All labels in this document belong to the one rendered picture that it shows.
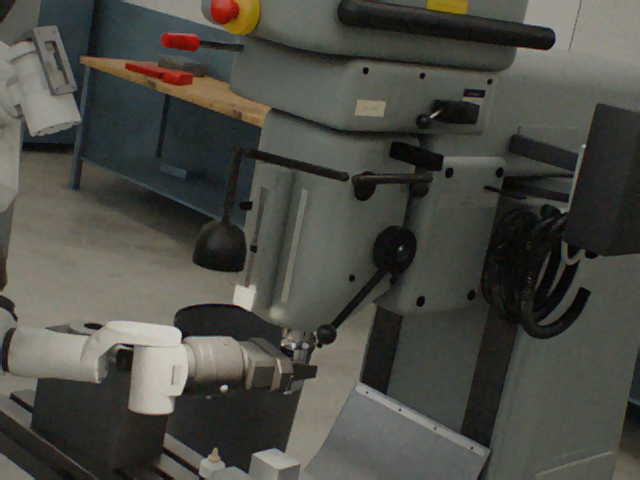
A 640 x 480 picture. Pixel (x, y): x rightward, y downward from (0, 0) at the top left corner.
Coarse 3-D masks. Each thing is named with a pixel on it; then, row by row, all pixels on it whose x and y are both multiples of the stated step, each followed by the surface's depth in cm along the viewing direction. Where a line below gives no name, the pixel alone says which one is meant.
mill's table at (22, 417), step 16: (0, 400) 227; (16, 400) 231; (32, 400) 230; (0, 416) 224; (16, 416) 222; (0, 432) 224; (16, 432) 220; (32, 432) 217; (0, 448) 224; (16, 448) 220; (32, 448) 219; (48, 448) 213; (64, 448) 212; (176, 448) 221; (16, 464) 221; (32, 464) 217; (48, 464) 215; (64, 464) 210; (80, 464) 208; (96, 464) 209; (144, 464) 215; (160, 464) 213; (176, 464) 214; (192, 464) 216
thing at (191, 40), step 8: (160, 40) 163; (168, 40) 163; (176, 40) 163; (184, 40) 164; (192, 40) 165; (200, 40) 167; (176, 48) 164; (184, 48) 165; (192, 48) 166; (208, 48) 168; (216, 48) 169; (224, 48) 170; (232, 48) 171; (240, 48) 172
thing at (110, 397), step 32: (96, 320) 220; (64, 384) 213; (96, 384) 208; (128, 384) 204; (32, 416) 219; (64, 416) 214; (96, 416) 209; (128, 416) 206; (160, 416) 213; (96, 448) 209; (128, 448) 209; (160, 448) 216
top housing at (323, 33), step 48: (288, 0) 153; (336, 0) 152; (384, 0) 157; (432, 0) 164; (480, 0) 171; (528, 0) 180; (336, 48) 154; (384, 48) 160; (432, 48) 167; (480, 48) 175
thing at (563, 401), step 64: (512, 192) 204; (512, 256) 201; (384, 320) 221; (448, 320) 212; (576, 320) 208; (384, 384) 222; (448, 384) 213; (512, 384) 204; (576, 384) 214; (512, 448) 207; (576, 448) 221
